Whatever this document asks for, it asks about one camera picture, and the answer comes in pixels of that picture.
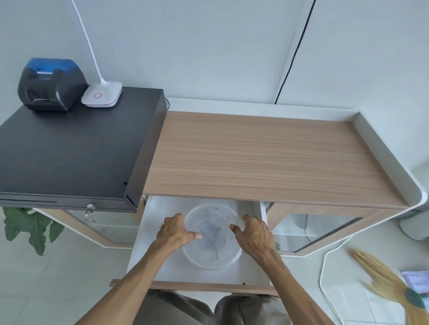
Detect straw broom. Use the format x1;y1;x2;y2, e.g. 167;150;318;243
350;248;429;325

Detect green plant leaves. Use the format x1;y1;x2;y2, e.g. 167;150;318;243
3;206;65;256

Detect black wall cable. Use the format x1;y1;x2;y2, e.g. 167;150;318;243
274;0;317;104

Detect wooden desk with white rim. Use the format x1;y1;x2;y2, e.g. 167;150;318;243
33;97;429;258

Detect white desk drawer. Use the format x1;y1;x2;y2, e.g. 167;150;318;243
109;196;281;297

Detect white floor cable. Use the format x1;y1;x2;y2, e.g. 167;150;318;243
318;234;354;325

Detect person's left hand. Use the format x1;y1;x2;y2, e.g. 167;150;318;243
155;214;202;256

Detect person's left forearm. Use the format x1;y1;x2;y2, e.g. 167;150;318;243
74;242;175;325

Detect white paper sheet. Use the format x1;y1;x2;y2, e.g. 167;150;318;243
401;269;429;296

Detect black cash drawer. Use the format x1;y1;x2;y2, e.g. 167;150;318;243
0;87;167;214

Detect person's grey trousers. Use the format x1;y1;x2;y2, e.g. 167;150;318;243
133;289;293;325

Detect black printer with blue lid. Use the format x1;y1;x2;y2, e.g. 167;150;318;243
17;58;88;112

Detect white desk lamp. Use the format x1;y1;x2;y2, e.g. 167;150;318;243
70;0;123;108

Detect person's right forearm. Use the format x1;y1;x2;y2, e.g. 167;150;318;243
259;252;336;325

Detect clear round plastic container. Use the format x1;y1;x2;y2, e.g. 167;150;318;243
182;203;247;270

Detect person's right hand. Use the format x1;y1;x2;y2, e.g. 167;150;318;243
229;214;281;265

